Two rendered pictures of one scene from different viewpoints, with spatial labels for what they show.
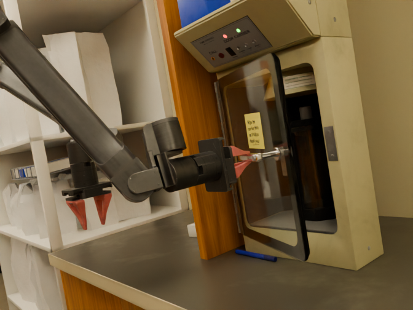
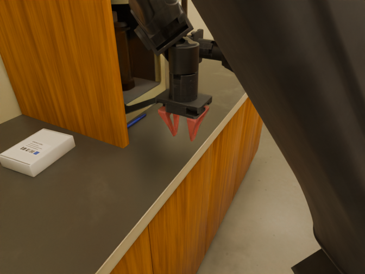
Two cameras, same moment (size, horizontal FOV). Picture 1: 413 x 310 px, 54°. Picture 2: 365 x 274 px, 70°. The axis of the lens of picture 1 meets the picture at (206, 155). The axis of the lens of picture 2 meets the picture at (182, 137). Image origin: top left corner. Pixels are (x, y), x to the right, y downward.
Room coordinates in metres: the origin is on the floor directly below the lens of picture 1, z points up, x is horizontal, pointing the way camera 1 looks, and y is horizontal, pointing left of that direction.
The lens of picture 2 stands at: (1.15, 0.74, 1.40)
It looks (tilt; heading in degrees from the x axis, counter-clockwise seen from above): 32 degrees down; 247
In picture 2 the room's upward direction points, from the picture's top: straight up
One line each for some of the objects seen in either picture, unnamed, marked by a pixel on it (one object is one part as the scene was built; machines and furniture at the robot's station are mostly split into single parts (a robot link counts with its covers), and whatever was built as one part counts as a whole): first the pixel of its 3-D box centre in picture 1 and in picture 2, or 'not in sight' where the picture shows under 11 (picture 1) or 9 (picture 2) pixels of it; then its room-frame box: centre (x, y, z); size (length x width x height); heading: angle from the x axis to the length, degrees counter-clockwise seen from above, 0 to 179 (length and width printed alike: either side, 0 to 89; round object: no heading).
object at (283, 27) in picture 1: (239, 34); not in sight; (0.88, -0.11, 1.46); 0.32 x 0.12 x 0.10; 39
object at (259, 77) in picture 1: (255, 158); (152, 47); (0.89, -0.11, 1.19); 0.30 x 0.01 x 0.40; 18
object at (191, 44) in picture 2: (82, 152); (182, 56); (0.95, 0.28, 1.27); 0.07 x 0.06 x 0.07; 83
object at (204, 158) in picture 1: (204, 167); (203, 48); (0.76, 0.01, 1.20); 0.07 x 0.07 x 0.10; 38
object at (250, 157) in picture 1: (257, 155); not in sight; (0.81, -0.10, 1.20); 0.10 x 0.05 x 0.03; 18
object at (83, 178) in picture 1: (85, 178); (183, 87); (0.95, 0.29, 1.21); 0.10 x 0.07 x 0.07; 128
